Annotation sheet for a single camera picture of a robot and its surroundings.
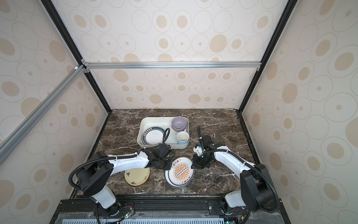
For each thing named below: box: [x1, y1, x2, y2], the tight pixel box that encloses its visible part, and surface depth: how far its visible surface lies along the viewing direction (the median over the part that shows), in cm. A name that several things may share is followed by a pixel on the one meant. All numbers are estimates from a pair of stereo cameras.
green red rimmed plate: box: [141, 126, 165, 146], surface depth 105 cm
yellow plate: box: [124, 167, 151, 187], surface depth 85 cm
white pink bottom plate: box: [164, 156, 195, 189], surface depth 84 cm
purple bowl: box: [171, 116, 188, 133], surface depth 106 cm
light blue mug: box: [176, 129, 190, 145], surface depth 95 cm
